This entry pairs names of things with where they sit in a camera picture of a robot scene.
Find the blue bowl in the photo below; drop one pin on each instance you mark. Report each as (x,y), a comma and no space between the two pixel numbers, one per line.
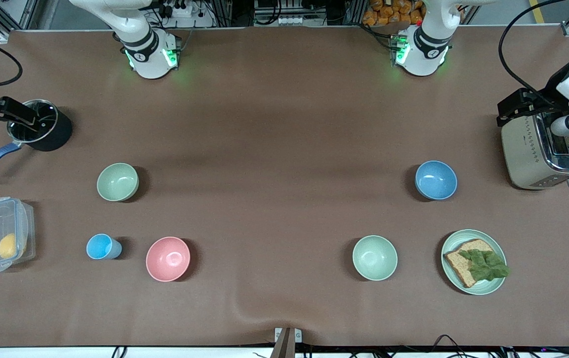
(436,180)

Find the pink bowl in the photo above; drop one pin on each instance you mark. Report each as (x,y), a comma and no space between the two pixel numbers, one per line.
(168,259)

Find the brown bread slice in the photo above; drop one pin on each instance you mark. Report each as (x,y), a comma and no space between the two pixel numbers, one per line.
(460,266)

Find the mint green plate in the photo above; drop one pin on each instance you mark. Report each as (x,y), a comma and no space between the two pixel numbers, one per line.
(488,288)

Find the bag of orange snacks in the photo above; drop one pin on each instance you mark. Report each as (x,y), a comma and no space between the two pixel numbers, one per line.
(388,12)

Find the blue cup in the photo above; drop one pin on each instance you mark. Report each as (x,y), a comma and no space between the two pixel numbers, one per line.
(100,247)

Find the glass pot lid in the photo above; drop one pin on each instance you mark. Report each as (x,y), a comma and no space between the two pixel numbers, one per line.
(45,112)

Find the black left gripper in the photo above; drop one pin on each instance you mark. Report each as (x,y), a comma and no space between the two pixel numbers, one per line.
(550,88)

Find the yellow lemon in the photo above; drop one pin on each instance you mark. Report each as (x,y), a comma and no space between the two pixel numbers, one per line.
(7,246)

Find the green lettuce leaf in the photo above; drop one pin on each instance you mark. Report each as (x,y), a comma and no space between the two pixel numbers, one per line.
(485,264)

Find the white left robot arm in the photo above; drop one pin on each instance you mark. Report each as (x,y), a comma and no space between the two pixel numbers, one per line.
(426,49)

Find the white power strip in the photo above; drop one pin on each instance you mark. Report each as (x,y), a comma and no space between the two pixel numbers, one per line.
(185,11)
(289,21)

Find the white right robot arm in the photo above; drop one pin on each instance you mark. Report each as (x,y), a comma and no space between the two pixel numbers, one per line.
(145,54)

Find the pale mint bowl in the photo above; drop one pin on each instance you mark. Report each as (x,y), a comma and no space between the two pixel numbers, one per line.
(374,257)

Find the sage green bowl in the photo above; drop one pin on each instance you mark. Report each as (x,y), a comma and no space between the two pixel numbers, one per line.
(118,182)

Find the cream and chrome toaster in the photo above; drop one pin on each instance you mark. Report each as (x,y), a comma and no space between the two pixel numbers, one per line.
(525,149)

